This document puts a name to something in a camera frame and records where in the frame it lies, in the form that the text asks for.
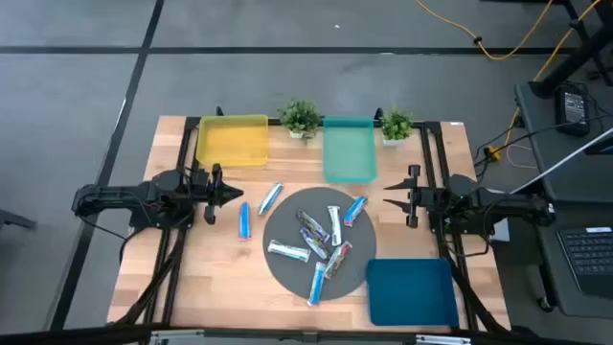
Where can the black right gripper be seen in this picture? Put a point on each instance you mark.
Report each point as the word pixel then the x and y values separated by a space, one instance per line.
pixel 431 201

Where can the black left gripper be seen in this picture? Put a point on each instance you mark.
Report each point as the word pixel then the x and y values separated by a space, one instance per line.
pixel 213 191

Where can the blue and red granola bar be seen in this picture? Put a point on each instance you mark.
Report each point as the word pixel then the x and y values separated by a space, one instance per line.
pixel 316 283
pixel 244 220
pixel 355 211

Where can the silver and blue granola bar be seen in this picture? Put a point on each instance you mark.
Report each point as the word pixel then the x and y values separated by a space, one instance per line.
pixel 270 198

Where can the white and teal granola bar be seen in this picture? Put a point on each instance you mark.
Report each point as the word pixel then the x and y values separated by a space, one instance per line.
pixel 288 250

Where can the dark green granola bar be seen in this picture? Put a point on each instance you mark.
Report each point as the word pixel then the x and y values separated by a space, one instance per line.
pixel 312 225

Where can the green and red granola bar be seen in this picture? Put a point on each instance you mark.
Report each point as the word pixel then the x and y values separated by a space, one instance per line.
pixel 337 259

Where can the purple and silver granola bar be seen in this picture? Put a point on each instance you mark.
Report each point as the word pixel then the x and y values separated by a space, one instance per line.
pixel 313 243

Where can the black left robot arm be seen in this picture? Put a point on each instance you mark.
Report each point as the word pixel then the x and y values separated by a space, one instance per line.
pixel 120 194

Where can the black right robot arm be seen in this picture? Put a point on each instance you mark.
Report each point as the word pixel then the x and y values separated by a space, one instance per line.
pixel 507 203

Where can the yellow translucent plastic tray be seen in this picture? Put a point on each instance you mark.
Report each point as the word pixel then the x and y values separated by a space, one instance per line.
pixel 232 141

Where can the round grey woven placemat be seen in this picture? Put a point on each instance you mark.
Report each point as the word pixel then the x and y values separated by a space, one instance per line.
pixel 287 225

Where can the teal translucent plastic tray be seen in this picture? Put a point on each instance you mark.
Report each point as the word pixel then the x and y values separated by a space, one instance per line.
pixel 349 153

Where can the small green potted plant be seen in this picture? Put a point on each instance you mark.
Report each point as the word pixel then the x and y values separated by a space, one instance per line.
pixel 396 124

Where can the dark blue plastic tray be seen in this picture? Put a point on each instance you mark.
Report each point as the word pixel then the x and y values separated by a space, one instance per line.
pixel 412 292

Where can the yellow power plug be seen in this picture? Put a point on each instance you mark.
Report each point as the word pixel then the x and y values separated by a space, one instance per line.
pixel 493 153

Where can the bushy green potted plant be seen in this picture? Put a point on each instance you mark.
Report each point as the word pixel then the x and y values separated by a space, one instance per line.
pixel 300 117

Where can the grey metal bar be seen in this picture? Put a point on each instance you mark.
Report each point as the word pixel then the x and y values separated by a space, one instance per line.
pixel 560 163

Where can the black desk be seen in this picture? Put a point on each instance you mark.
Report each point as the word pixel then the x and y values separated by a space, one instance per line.
pixel 565 182

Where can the black caster wheel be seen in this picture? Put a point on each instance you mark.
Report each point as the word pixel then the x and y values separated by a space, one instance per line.
pixel 543 304

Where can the black power adapter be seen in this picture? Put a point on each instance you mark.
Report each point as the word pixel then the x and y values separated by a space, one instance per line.
pixel 572 110

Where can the black laptop keyboard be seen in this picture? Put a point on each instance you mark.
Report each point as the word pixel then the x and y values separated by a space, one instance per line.
pixel 591 259

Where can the black chair base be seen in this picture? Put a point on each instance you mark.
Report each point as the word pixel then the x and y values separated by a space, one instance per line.
pixel 14 219

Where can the black desk leg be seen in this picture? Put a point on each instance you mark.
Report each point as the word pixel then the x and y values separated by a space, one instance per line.
pixel 584 52

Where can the black metal table frame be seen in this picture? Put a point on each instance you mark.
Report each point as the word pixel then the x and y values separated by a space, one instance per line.
pixel 431 125

